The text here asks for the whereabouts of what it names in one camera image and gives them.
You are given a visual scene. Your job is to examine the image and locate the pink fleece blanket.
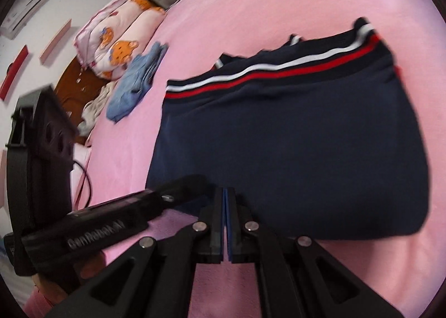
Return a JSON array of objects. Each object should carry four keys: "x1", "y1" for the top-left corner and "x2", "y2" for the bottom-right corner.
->
[{"x1": 21, "y1": 0, "x2": 443, "y2": 318}]

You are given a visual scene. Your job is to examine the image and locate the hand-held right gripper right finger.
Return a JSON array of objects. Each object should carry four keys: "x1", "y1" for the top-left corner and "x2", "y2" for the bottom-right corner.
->
[{"x1": 226, "y1": 187, "x2": 405, "y2": 318}]

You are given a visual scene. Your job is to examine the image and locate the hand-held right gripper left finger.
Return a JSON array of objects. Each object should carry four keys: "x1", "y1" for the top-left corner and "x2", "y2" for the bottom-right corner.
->
[{"x1": 49, "y1": 187, "x2": 226, "y2": 318}]

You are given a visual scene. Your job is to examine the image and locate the red wall shelf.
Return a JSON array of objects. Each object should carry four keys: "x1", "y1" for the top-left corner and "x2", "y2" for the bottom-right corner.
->
[{"x1": 0, "y1": 45, "x2": 28, "y2": 101}]

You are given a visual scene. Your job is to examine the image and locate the pink wall shelf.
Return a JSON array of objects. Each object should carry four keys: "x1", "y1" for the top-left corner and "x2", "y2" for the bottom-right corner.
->
[{"x1": 39, "y1": 19, "x2": 72, "y2": 64}]

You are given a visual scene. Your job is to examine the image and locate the white air conditioner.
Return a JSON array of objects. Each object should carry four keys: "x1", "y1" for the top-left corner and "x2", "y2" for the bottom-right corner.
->
[{"x1": 0, "y1": 0, "x2": 66, "y2": 39}]

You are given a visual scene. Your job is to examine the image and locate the brown wooden headboard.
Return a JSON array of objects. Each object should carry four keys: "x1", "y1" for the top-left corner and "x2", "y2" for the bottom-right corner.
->
[{"x1": 56, "y1": 57, "x2": 115, "y2": 137}]

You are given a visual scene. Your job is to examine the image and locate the navy red varsity jacket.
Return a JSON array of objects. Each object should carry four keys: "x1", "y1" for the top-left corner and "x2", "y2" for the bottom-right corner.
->
[{"x1": 144, "y1": 18, "x2": 430, "y2": 238}]

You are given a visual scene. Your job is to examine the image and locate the person's left hand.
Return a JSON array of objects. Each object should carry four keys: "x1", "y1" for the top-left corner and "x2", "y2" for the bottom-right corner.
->
[{"x1": 75, "y1": 251, "x2": 107, "y2": 282}]

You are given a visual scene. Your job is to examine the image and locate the black cable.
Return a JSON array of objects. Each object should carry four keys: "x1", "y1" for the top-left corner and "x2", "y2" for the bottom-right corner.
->
[{"x1": 71, "y1": 159, "x2": 93, "y2": 208}]

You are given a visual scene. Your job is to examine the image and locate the pink bear print quilt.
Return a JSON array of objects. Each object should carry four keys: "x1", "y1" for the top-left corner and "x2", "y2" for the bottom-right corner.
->
[{"x1": 74, "y1": 0, "x2": 166, "y2": 81}]

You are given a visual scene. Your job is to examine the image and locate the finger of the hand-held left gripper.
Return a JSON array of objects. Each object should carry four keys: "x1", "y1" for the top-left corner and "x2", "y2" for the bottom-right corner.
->
[{"x1": 153, "y1": 174, "x2": 210, "y2": 215}]

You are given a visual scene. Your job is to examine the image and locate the folded blue jeans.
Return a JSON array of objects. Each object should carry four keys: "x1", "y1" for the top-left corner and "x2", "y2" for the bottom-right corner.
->
[{"x1": 105, "y1": 42, "x2": 169, "y2": 123}]

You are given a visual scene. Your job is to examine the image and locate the crumpled grey white clothes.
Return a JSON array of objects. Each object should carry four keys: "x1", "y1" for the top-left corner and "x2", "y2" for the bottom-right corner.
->
[{"x1": 77, "y1": 81, "x2": 117, "y2": 135}]

